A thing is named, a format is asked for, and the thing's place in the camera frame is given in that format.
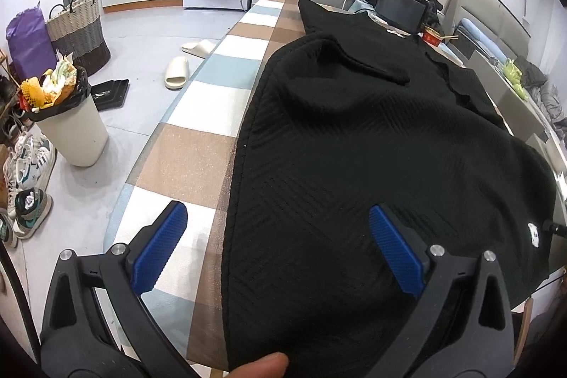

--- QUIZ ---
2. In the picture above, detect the light blue bedding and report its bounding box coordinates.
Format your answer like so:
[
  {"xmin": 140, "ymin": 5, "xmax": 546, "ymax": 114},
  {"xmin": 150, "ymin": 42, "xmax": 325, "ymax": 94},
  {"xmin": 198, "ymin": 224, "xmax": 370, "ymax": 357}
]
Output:
[{"xmin": 458, "ymin": 18, "xmax": 506, "ymax": 64}]

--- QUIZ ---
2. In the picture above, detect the black laptop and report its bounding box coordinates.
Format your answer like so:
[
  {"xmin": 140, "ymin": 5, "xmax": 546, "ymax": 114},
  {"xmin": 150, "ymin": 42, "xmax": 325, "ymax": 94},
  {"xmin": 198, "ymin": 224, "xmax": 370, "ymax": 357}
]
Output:
[{"xmin": 375, "ymin": 0, "xmax": 430, "ymax": 35}]

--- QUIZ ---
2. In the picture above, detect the beige slipper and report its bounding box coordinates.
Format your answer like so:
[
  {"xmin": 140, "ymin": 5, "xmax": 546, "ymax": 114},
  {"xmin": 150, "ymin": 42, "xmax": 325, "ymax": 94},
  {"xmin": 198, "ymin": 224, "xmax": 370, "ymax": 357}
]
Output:
[
  {"xmin": 181, "ymin": 40, "xmax": 217, "ymax": 59},
  {"xmin": 164, "ymin": 56, "xmax": 191, "ymax": 89}
]

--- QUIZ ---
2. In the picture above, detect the yellow-green object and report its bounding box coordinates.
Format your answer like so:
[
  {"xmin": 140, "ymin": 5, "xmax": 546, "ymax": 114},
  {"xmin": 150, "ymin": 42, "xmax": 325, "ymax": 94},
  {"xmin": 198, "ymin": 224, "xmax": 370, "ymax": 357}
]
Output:
[{"xmin": 503, "ymin": 59, "xmax": 529, "ymax": 100}]

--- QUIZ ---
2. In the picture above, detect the black tray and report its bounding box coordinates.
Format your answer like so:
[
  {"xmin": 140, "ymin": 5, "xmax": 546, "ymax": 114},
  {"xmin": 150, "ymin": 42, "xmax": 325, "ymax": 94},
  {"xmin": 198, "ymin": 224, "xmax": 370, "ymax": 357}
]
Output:
[{"xmin": 91, "ymin": 79, "xmax": 130, "ymax": 112}]

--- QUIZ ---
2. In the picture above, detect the person's left hand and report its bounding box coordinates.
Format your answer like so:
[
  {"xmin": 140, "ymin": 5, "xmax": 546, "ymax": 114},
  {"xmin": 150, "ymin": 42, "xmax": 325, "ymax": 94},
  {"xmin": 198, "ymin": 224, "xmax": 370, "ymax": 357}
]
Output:
[{"xmin": 230, "ymin": 352, "xmax": 290, "ymax": 378}]

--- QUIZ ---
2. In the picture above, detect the white trash bin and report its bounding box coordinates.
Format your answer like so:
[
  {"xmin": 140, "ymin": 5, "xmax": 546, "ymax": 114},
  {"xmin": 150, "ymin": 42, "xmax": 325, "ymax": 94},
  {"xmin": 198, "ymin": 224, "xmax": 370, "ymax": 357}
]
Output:
[{"xmin": 27, "ymin": 66, "xmax": 109, "ymax": 168}]

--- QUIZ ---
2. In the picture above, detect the purple bag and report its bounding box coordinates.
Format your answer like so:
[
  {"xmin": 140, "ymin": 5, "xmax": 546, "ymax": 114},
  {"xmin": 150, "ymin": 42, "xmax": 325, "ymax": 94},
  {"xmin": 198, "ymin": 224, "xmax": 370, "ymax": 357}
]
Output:
[{"xmin": 5, "ymin": 6, "xmax": 58, "ymax": 82}]

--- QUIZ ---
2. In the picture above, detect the dark grey clothes pile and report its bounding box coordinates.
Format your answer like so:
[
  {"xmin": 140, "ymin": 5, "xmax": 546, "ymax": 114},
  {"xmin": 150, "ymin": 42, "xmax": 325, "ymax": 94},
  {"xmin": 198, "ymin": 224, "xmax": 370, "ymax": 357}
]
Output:
[{"xmin": 514, "ymin": 57, "xmax": 567, "ymax": 133}]

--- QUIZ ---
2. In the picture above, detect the woven laundry basket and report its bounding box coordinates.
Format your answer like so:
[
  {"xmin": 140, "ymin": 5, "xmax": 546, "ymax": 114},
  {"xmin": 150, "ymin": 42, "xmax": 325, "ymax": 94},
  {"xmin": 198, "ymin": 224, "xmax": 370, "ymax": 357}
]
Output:
[{"xmin": 45, "ymin": 0, "xmax": 111, "ymax": 78}]

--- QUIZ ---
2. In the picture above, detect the red bowl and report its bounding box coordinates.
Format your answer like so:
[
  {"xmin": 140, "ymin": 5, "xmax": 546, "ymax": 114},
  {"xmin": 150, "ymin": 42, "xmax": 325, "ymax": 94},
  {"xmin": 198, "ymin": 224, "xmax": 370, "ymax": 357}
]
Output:
[{"xmin": 421, "ymin": 27, "xmax": 445, "ymax": 46}]

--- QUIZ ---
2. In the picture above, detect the black knit sweater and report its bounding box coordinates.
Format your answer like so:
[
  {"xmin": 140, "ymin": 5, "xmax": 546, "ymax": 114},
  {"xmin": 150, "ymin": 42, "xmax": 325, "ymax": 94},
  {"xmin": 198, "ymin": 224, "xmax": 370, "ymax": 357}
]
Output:
[{"xmin": 221, "ymin": 0, "xmax": 557, "ymax": 374}]

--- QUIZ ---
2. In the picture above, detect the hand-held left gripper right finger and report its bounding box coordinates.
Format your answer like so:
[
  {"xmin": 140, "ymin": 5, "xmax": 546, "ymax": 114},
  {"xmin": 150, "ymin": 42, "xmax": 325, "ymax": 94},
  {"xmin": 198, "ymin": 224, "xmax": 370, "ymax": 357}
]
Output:
[{"xmin": 354, "ymin": 204, "xmax": 515, "ymax": 378}]

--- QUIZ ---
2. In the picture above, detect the checkered tablecloth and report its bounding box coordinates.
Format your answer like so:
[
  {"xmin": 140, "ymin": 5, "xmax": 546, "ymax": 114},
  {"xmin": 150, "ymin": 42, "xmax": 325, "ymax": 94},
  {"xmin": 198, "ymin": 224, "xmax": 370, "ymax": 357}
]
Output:
[{"xmin": 104, "ymin": 0, "xmax": 306, "ymax": 374}]

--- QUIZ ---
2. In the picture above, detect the shoe rack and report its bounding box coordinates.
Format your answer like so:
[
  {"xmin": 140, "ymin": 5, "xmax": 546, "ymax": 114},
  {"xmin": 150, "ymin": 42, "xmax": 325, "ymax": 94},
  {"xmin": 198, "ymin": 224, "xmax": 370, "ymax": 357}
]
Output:
[{"xmin": 0, "ymin": 50, "xmax": 23, "ymax": 144}]

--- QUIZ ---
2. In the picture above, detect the white green sneaker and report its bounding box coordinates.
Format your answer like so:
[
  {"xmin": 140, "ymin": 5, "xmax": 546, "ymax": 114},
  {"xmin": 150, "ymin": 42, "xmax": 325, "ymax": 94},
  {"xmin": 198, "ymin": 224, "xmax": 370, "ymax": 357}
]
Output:
[
  {"xmin": 12, "ymin": 188, "xmax": 53, "ymax": 239},
  {"xmin": 2, "ymin": 134, "xmax": 57, "ymax": 193}
]

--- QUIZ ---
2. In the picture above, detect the yellow foam net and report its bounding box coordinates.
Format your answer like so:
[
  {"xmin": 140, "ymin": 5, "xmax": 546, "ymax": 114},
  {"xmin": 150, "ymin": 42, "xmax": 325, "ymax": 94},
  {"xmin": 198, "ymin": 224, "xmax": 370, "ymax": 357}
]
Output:
[{"xmin": 20, "ymin": 79, "xmax": 47, "ymax": 109}]

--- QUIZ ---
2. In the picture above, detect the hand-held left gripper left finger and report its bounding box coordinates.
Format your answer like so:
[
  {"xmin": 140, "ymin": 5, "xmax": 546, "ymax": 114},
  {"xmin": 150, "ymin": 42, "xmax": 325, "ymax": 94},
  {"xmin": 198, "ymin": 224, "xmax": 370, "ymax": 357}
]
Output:
[{"xmin": 40, "ymin": 200, "xmax": 213, "ymax": 378}]

